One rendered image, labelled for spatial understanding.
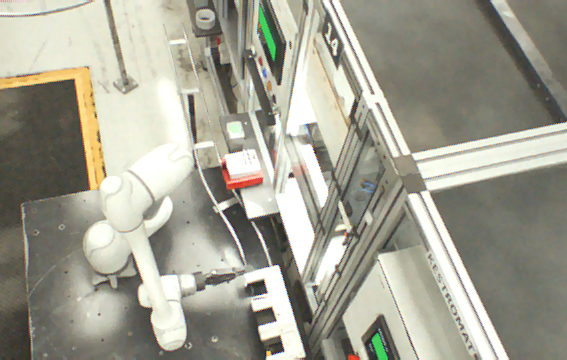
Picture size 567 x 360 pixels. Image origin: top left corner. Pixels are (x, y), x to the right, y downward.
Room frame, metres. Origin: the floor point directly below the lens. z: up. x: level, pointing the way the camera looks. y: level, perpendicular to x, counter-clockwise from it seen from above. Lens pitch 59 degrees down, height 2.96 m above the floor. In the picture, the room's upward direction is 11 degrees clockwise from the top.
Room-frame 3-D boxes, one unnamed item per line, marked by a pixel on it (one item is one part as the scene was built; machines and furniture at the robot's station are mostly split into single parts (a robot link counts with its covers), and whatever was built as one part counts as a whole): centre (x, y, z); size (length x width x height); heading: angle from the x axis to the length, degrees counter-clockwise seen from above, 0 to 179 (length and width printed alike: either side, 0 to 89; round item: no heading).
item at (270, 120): (1.34, 0.16, 1.37); 0.36 x 0.04 x 0.04; 26
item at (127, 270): (0.79, 0.66, 0.71); 0.22 x 0.18 x 0.06; 26
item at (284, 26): (1.40, 0.04, 1.60); 0.42 x 0.29 x 0.46; 26
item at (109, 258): (0.81, 0.66, 0.85); 0.18 x 0.16 x 0.22; 147
